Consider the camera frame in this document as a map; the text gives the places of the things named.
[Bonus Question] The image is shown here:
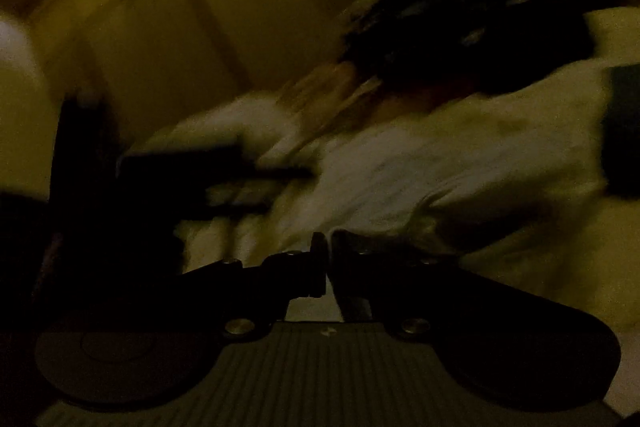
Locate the pale blue towel cloth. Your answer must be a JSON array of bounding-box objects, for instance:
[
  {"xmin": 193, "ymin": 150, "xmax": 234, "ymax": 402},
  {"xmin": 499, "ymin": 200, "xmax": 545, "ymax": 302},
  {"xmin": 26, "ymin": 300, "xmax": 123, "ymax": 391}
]
[{"xmin": 154, "ymin": 59, "xmax": 608, "ymax": 282}]

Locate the dark clothes pile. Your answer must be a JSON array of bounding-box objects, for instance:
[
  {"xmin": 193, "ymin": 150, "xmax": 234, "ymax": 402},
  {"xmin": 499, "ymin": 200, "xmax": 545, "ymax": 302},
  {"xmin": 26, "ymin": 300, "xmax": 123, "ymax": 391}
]
[{"xmin": 340, "ymin": 0, "xmax": 597, "ymax": 102}]

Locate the floral white bed quilt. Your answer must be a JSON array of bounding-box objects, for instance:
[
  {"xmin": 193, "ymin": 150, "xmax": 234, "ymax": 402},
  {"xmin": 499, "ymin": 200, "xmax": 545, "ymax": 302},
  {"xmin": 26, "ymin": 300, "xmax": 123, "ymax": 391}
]
[{"xmin": 134, "ymin": 5, "xmax": 640, "ymax": 417}]

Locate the wooden wardrobe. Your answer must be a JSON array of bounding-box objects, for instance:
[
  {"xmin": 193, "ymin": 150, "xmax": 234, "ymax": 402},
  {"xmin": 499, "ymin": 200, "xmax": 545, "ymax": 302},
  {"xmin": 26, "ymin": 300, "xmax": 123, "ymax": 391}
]
[{"xmin": 1, "ymin": 0, "xmax": 352, "ymax": 192}]

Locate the dark folded cloth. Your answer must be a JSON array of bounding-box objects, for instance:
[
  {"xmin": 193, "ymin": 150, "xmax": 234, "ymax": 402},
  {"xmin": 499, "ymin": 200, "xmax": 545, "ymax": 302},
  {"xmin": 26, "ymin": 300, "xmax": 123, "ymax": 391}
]
[{"xmin": 600, "ymin": 64, "xmax": 640, "ymax": 200}]

